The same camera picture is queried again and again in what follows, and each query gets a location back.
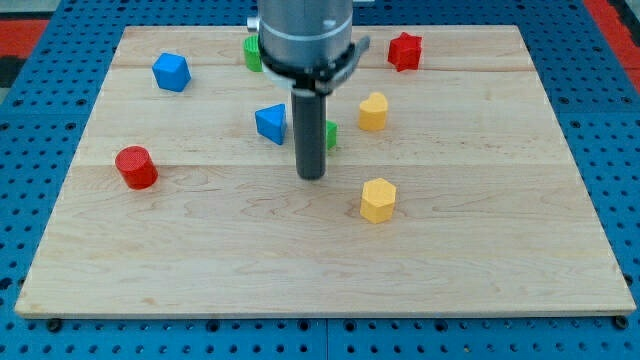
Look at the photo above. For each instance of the green cylinder block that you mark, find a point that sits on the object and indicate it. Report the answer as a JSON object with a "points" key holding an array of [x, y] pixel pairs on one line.
{"points": [[252, 53]]}

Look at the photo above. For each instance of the blue cube block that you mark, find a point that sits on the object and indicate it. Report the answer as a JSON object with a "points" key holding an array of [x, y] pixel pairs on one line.
{"points": [[171, 72]]}

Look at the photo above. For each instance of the blue triangle block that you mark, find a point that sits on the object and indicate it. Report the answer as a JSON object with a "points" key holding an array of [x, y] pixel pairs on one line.
{"points": [[271, 123]]}

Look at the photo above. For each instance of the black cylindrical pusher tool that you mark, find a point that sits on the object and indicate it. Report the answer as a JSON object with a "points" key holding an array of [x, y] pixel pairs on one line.
{"points": [[309, 126]]}

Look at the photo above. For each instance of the wooden board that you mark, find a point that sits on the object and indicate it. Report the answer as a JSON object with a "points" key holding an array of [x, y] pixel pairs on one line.
{"points": [[492, 218]]}

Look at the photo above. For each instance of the red star block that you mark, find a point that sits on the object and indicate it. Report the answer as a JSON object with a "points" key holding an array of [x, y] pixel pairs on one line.
{"points": [[405, 52]]}

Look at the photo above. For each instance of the yellow hexagon block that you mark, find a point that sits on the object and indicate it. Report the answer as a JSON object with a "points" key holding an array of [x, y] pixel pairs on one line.
{"points": [[378, 200]]}

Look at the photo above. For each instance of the red cylinder block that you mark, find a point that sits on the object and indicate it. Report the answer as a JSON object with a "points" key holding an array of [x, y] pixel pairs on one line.
{"points": [[136, 167]]}

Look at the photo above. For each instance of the yellow heart block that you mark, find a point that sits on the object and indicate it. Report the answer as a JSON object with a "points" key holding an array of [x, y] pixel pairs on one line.
{"points": [[373, 112]]}

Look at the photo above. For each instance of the green star block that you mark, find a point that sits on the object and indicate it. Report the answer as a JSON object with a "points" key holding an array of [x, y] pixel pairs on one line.
{"points": [[331, 134]]}

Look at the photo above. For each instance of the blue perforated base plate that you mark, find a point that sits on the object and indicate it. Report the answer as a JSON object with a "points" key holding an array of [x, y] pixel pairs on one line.
{"points": [[50, 101]]}

